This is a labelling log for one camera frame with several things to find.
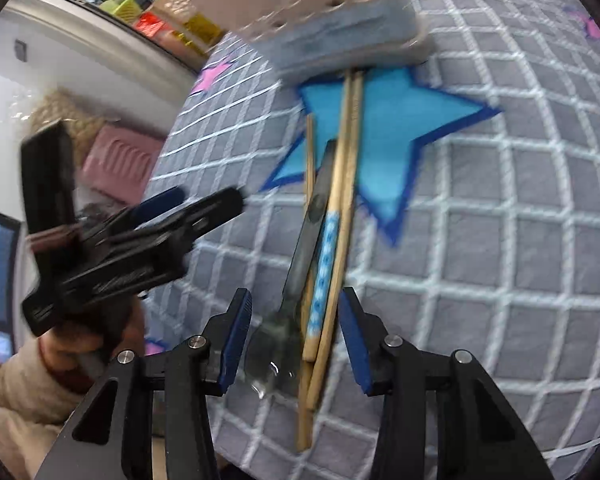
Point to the blue patterned wooden chopstick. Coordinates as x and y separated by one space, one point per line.
325 265

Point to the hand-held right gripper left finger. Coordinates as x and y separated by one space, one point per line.
235 345

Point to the beige woven bag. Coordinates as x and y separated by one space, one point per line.
65 110

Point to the red box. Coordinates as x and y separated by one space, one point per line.
152 25

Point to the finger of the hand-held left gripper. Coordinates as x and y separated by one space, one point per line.
180 235
155 202

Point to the beige and grey utensil holder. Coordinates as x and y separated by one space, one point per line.
320 15

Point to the yellow-green plastic container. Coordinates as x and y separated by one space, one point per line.
122 6

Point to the plain wooden chopstick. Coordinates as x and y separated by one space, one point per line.
305 410
342 230

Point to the grey wall switch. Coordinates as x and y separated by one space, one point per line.
20 50

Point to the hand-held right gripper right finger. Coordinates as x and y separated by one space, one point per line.
354 345

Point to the pink plastic stool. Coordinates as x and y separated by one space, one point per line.
120 165

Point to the person's left hand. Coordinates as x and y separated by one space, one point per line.
70 355

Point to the person's left forearm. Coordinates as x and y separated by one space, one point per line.
15 395

